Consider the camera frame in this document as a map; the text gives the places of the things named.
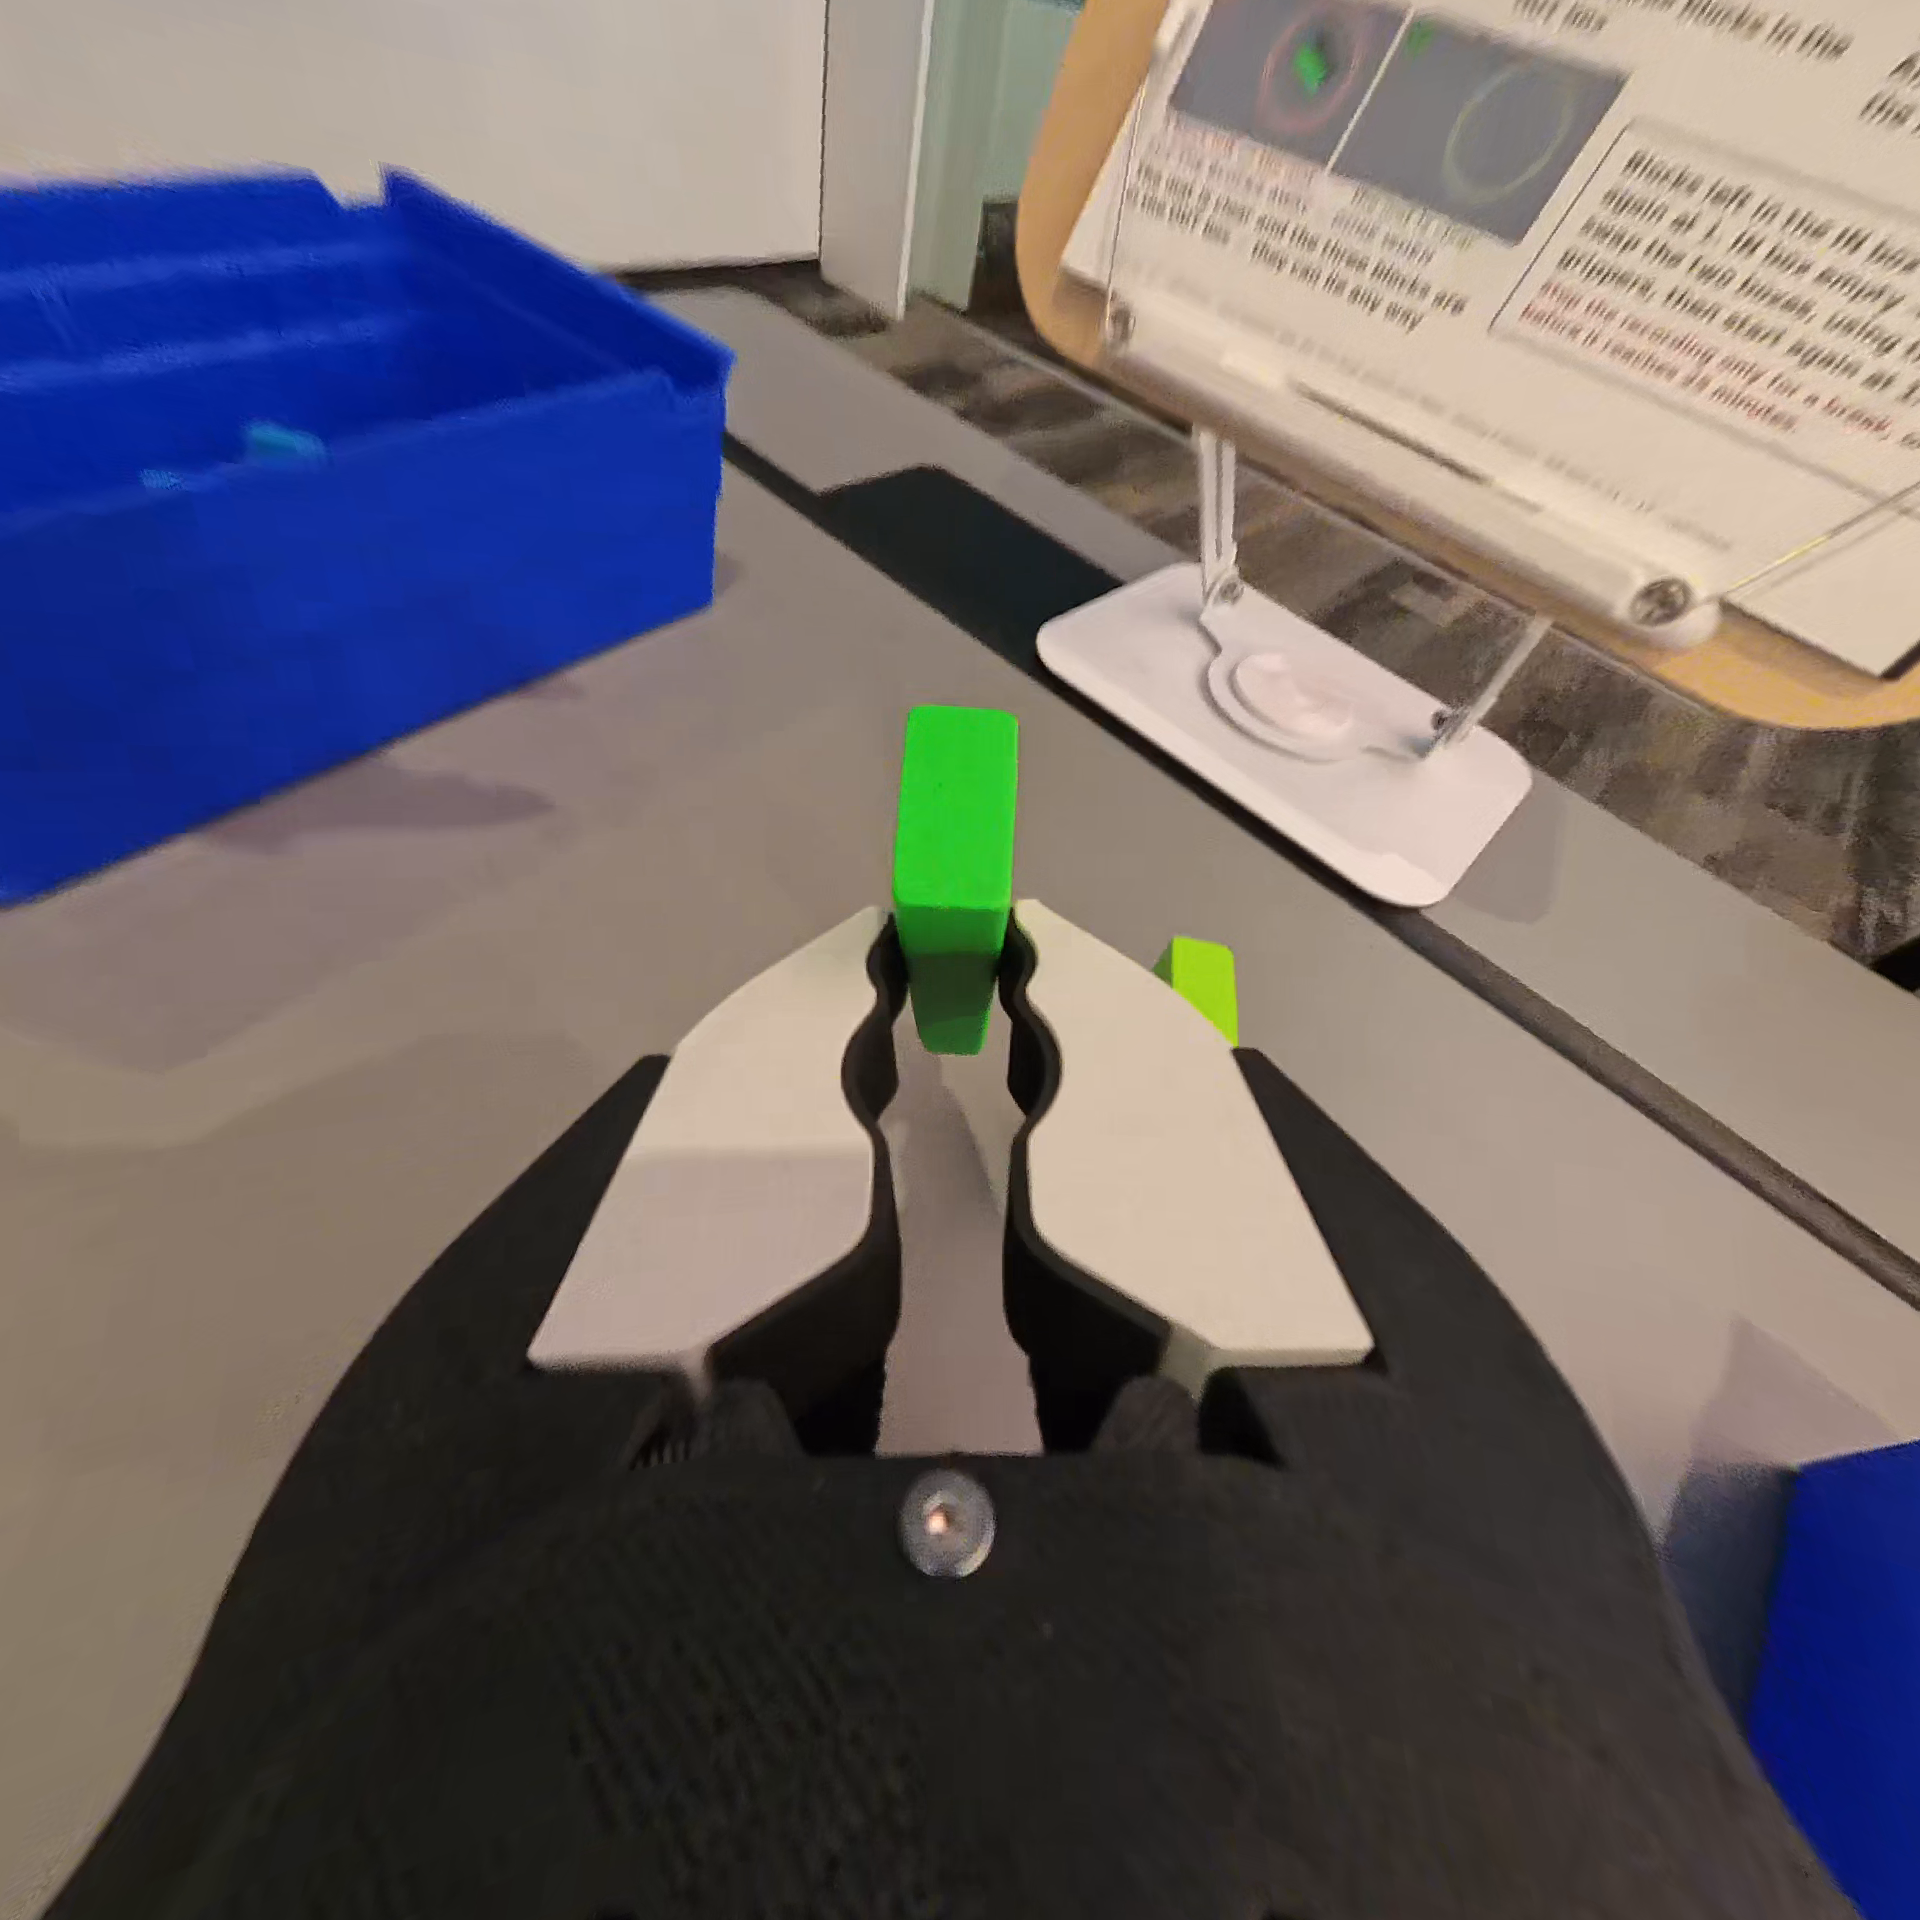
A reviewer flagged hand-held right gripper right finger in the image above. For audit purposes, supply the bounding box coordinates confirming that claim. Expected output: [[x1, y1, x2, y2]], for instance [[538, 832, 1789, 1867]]
[[1002, 900, 1377, 1448]]

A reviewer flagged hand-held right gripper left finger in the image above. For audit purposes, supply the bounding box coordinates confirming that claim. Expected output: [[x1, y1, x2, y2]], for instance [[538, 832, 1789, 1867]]
[[528, 902, 904, 1448]]

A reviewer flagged green wooden block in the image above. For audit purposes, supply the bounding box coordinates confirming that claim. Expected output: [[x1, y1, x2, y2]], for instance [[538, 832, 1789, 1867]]
[[890, 704, 1025, 1058], [1153, 935, 1242, 1050]]

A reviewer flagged blue plastic bin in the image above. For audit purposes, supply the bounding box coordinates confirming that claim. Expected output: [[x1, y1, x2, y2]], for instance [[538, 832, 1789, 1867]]
[[0, 164, 736, 912], [1745, 1440, 1920, 1920]]

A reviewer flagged blue arch block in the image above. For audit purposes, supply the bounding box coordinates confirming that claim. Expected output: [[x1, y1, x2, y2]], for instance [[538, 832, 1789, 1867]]
[[142, 420, 330, 493]]

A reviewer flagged black table inset panel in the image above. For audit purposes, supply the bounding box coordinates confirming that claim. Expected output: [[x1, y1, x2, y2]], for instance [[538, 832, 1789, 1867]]
[[726, 435, 1124, 677]]

